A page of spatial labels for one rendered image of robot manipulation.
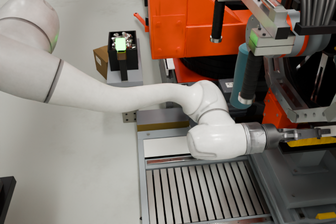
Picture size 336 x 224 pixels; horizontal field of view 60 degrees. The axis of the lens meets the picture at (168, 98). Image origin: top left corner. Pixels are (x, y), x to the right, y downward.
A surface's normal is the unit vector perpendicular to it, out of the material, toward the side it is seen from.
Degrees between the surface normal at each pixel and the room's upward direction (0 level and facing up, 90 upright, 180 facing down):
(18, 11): 16
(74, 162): 0
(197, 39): 90
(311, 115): 90
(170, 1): 90
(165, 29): 90
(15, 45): 31
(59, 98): 99
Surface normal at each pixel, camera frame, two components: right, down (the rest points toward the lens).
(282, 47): 0.12, 0.63
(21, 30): 0.50, -0.61
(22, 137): 0.00, -0.77
